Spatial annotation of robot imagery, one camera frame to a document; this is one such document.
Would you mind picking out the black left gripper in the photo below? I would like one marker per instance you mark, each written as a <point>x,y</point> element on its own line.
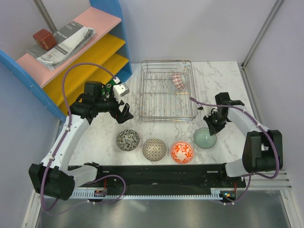
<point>121,117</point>

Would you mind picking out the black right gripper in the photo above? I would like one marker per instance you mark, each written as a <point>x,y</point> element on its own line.
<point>213,129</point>

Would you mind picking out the pale green ceramic bowl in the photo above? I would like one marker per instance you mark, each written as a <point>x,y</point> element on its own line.
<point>203,139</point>

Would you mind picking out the black white floral bowl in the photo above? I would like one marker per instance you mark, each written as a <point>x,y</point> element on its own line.
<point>127,140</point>

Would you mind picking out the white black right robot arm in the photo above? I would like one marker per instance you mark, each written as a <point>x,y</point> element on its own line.
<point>263,149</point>

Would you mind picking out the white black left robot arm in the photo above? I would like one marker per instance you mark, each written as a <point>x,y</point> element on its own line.
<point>52,177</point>

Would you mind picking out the orange white floral bowl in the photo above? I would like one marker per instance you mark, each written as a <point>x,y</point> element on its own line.
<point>182,152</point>

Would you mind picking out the gold lattice pattern bowl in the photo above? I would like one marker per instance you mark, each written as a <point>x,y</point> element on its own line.
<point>154,149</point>

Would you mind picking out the blue pink yellow shelf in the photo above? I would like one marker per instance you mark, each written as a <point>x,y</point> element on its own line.
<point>108,47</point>

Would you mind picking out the spiral bound setup guide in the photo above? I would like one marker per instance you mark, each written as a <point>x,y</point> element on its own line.
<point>70,39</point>

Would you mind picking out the red brown cube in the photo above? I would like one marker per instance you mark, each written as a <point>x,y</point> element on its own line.
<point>45,39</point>

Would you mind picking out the metal wire dish rack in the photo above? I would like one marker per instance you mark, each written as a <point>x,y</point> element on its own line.
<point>159,100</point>

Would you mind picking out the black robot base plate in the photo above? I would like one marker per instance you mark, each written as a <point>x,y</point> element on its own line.
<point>163,179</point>

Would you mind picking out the aluminium frame rail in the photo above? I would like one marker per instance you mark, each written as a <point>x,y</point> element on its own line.
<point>266,25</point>

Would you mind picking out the white slotted cable duct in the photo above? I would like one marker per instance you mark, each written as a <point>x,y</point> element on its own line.
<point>98,194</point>

